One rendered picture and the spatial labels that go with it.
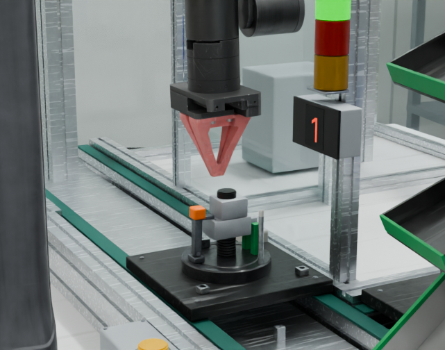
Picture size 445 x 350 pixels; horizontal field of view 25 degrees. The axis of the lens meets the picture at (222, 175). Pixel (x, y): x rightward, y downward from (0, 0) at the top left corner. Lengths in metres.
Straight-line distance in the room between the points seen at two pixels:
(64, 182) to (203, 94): 1.20
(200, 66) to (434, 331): 0.39
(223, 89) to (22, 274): 0.52
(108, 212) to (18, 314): 1.44
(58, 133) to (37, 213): 1.65
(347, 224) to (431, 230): 0.49
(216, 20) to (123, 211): 1.02
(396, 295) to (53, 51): 1.02
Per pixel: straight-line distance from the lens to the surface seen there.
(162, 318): 1.44
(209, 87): 1.08
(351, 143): 1.44
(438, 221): 1.06
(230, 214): 1.53
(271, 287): 1.51
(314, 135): 1.48
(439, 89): 0.95
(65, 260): 1.74
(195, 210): 1.51
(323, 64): 1.45
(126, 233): 1.91
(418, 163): 2.65
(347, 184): 1.51
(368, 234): 2.09
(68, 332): 1.64
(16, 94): 0.57
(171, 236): 1.89
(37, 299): 0.61
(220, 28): 1.07
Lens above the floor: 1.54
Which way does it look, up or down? 16 degrees down
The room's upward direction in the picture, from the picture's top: straight up
